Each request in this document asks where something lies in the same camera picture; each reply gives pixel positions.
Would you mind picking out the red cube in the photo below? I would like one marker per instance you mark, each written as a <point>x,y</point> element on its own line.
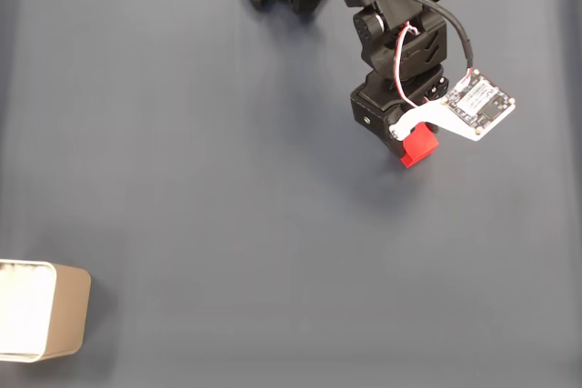
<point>420,145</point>

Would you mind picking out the beige box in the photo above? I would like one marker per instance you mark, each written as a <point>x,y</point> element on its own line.
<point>68,311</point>

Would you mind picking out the white padding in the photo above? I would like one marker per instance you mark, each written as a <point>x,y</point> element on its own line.
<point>25,306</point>

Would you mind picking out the camera board on white mount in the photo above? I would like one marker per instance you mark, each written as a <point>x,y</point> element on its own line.
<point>477,106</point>

